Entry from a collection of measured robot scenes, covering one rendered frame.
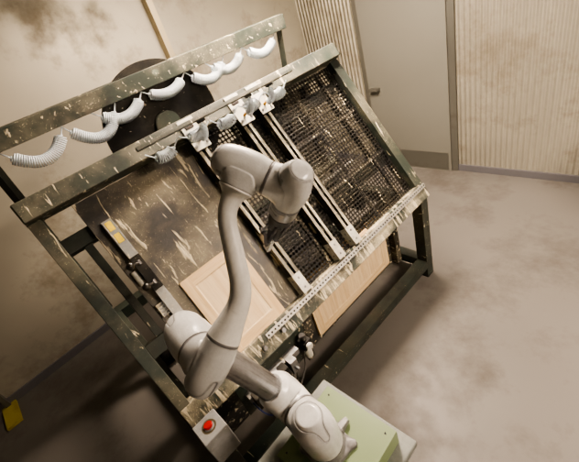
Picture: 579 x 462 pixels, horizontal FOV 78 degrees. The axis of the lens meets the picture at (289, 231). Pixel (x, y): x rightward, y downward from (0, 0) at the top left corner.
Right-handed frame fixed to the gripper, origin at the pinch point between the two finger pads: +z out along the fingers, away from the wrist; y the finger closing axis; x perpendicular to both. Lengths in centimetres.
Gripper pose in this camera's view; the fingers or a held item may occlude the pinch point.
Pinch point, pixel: (268, 244)
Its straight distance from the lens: 129.2
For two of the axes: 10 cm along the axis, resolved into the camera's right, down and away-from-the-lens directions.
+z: -2.6, 5.1, 8.2
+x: 5.1, 7.9, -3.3
